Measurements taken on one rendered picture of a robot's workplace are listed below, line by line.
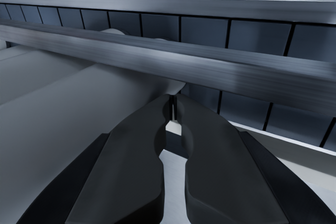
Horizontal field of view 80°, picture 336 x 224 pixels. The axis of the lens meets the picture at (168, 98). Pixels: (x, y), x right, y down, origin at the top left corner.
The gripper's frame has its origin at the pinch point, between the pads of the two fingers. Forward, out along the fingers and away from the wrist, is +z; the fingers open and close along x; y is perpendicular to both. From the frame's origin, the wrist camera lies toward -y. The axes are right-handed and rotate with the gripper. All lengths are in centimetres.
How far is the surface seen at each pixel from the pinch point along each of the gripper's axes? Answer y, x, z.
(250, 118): 3.7, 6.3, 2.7
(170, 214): 24.9, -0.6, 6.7
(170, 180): 16.7, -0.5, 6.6
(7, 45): 2.4, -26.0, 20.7
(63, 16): -2.8, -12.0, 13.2
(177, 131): 4.4, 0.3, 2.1
